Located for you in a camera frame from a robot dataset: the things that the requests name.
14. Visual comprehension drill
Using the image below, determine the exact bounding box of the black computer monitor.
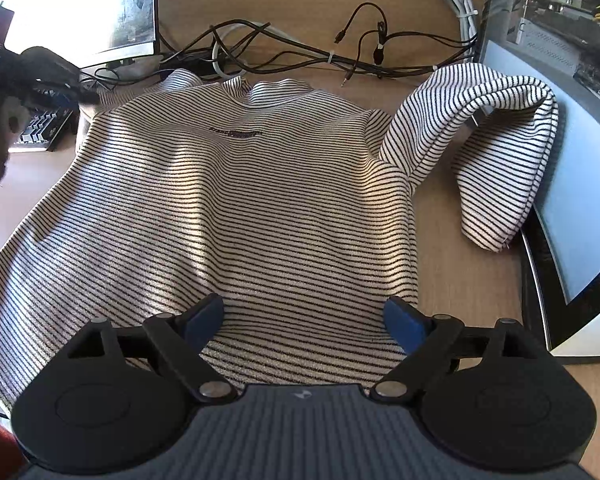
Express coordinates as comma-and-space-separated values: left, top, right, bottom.
0, 0, 162, 73

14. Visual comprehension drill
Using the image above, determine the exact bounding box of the thin white cable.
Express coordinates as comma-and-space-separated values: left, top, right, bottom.
211, 21, 272, 80

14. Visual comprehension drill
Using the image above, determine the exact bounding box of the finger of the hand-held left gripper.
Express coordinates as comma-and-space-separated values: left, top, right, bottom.
29, 77, 102, 110

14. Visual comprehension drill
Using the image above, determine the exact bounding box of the striped long-sleeve shirt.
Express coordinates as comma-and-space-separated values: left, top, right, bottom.
0, 65, 561, 411

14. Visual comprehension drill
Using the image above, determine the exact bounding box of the bundle of black cables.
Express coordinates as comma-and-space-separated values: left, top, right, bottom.
80, 2, 481, 92

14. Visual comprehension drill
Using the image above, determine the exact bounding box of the bundle of thick white cables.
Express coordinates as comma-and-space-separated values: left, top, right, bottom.
436, 0, 482, 43

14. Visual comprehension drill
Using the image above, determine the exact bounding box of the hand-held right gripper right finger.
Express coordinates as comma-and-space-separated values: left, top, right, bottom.
370, 295, 537, 406

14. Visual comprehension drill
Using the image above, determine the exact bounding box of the black keyboard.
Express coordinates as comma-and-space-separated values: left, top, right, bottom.
9, 87, 81, 153

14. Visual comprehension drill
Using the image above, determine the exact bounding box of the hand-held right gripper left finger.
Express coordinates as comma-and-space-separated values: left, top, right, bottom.
67, 292, 238, 406

